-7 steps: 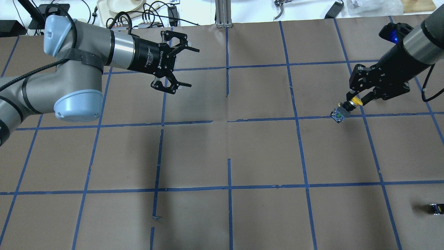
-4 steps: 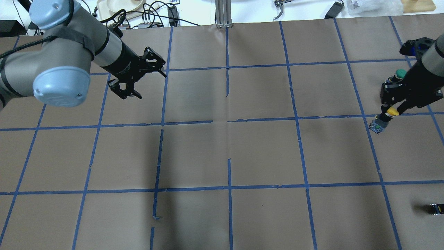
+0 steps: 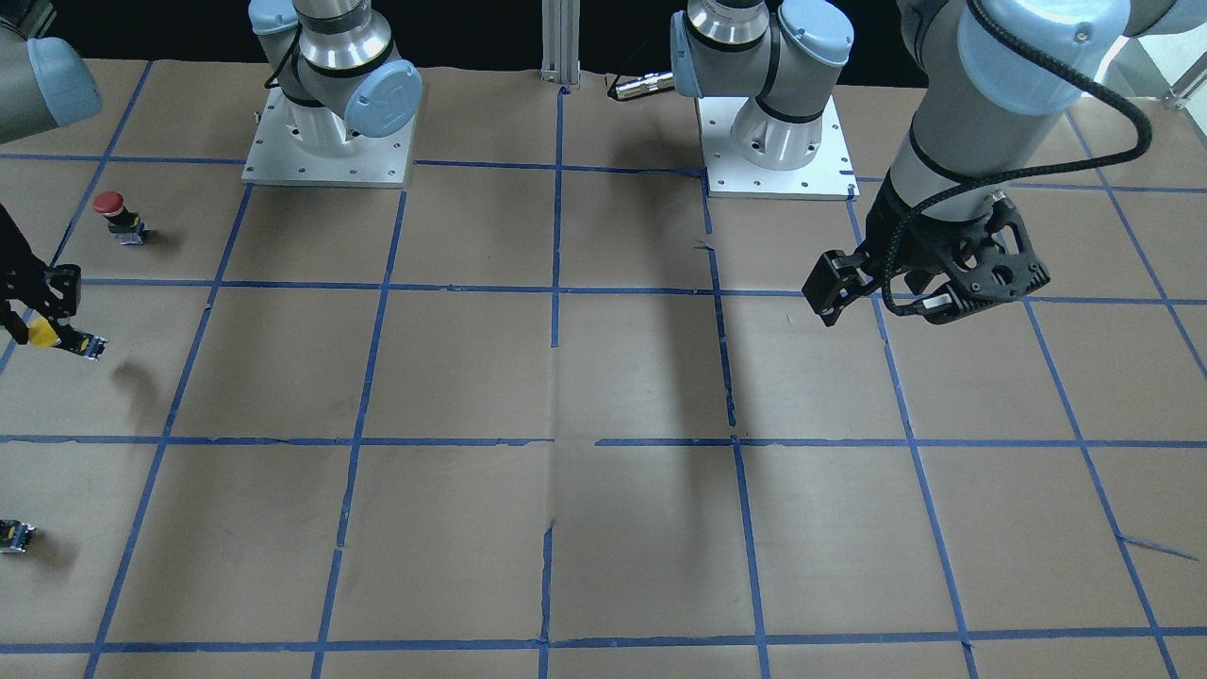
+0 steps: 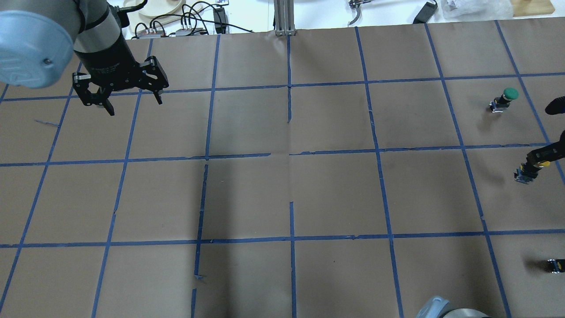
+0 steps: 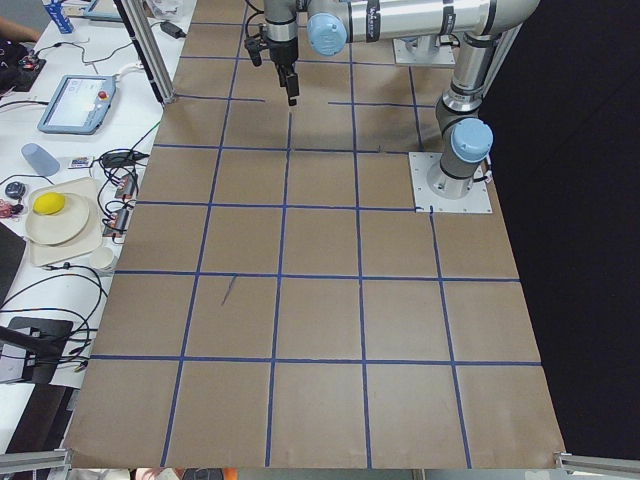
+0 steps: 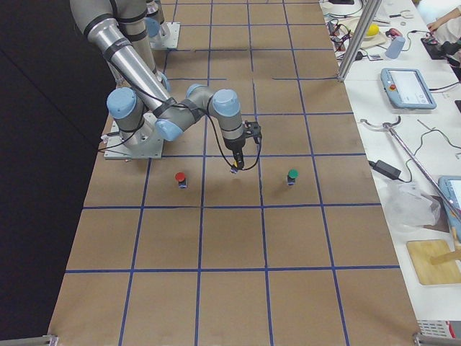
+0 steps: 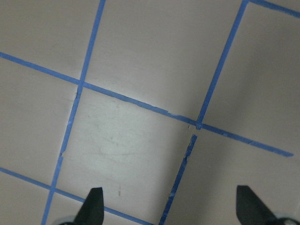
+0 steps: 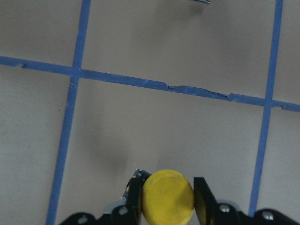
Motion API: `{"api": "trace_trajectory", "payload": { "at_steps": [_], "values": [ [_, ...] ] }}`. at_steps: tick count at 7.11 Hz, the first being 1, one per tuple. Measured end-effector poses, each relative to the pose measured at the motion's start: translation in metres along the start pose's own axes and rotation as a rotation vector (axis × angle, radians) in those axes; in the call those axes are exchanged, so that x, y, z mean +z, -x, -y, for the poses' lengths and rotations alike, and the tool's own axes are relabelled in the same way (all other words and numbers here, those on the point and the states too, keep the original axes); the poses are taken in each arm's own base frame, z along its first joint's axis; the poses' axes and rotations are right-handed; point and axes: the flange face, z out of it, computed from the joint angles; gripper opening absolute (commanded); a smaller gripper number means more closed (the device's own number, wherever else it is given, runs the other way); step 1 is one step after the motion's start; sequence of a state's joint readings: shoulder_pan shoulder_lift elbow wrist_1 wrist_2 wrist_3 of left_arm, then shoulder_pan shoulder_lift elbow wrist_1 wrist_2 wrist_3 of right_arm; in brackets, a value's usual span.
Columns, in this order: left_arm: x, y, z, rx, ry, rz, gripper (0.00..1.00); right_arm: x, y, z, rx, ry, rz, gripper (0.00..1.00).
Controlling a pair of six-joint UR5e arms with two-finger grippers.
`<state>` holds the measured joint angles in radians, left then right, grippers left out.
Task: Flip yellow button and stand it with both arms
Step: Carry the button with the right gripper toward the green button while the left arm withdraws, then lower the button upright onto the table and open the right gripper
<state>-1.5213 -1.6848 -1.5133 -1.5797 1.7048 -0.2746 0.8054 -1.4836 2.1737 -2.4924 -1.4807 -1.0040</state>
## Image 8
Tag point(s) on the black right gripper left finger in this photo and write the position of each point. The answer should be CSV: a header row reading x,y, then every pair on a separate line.
x,y
133,200

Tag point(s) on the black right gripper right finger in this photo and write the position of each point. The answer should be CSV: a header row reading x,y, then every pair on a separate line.
x,y
204,201

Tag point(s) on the yellow push button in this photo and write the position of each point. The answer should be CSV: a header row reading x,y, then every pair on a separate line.
x,y
167,197

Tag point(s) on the green push button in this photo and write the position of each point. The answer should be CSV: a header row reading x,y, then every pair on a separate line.
x,y
203,1

